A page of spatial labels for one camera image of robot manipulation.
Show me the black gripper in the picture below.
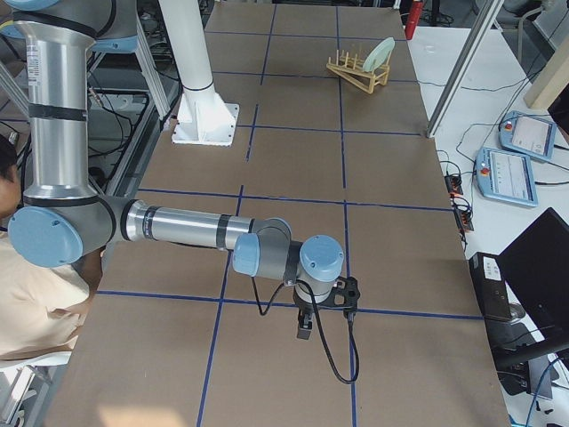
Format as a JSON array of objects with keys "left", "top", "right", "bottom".
[{"left": 293, "top": 281, "right": 316, "bottom": 340}]

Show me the pale green plate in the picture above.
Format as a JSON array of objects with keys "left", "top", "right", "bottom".
[{"left": 362, "top": 37, "right": 395, "bottom": 72}]

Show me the black computer box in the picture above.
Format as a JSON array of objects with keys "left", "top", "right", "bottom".
[{"left": 469, "top": 252, "right": 526, "bottom": 349}]

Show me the near orange black hub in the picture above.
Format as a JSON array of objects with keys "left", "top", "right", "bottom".
[{"left": 453, "top": 205, "right": 474, "bottom": 232}]

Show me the orange black hub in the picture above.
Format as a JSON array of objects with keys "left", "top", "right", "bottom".
[
  {"left": 453, "top": 205, "right": 474, "bottom": 232},
  {"left": 445, "top": 173, "right": 463, "bottom": 197}
]

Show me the far orange black hub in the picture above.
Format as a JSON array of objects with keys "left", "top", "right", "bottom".
[{"left": 445, "top": 173, "right": 463, "bottom": 197}]

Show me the black laptop computer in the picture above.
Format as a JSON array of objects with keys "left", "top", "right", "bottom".
[{"left": 498, "top": 207, "right": 568, "bottom": 336}]

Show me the near blue teach pendant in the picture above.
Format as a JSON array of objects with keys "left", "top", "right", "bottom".
[{"left": 475, "top": 148, "right": 538, "bottom": 207}]

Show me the blue teach pendant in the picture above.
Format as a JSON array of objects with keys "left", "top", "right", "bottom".
[
  {"left": 499, "top": 110, "right": 557, "bottom": 162},
  {"left": 475, "top": 148, "right": 538, "bottom": 207}
]

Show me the wooden dish rack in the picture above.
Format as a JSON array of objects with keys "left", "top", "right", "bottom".
[{"left": 326, "top": 51, "right": 390, "bottom": 94}]

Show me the person in beige shirt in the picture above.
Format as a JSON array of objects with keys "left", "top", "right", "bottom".
[{"left": 0, "top": 135, "right": 104, "bottom": 362}]

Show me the far blue teach pendant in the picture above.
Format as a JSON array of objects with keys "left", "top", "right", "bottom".
[{"left": 499, "top": 110, "right": 557, "bottom": 162}]

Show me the red fire extinguisher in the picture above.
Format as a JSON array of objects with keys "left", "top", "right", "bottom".
[{"left": 405, "top": 0, "right": 424, "bottom": 40}]

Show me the beige wooden board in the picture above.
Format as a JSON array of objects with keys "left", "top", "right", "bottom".
[{"left": 524, "top": 44, "right": 568, "bottom": 109}]

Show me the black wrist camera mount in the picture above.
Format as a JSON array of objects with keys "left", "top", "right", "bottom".
[{"left": 323, "top": 277, "right": 361, "bottom": 312}]

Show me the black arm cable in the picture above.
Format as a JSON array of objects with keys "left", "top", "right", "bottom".
[{"left": 251, "top": 275, "right": 360, "bottom": 384}]

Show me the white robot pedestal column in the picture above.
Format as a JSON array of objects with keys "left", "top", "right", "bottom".
[{"left": 159, "top": 0, "right": 239, "bottom": 147}]

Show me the aluminium frame post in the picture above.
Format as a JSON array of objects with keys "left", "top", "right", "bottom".
[{"left": 426, "top": 0, "right": 504, "bottom": 138}]

